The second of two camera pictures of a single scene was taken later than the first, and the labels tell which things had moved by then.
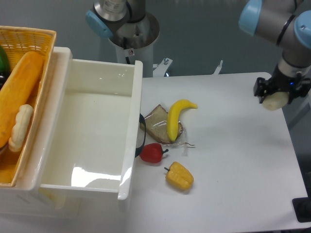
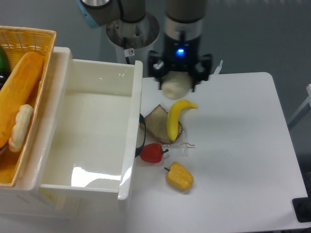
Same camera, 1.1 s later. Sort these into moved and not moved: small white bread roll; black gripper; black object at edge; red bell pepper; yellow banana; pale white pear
Moved: pale white pear; black gripper
Not moved: yellow banana; black object at edge; small white bread roll; red bell pepper
